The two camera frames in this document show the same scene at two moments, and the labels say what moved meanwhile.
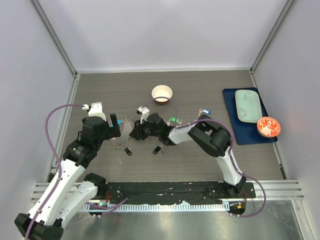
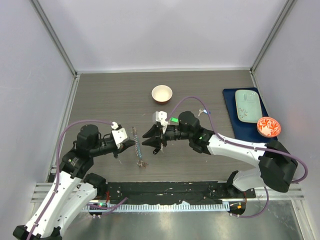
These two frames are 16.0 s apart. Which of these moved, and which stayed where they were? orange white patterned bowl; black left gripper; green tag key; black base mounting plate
Moved: black left gripper
Stayed: black base mounting plate; green tag key; orange white patterned bowl
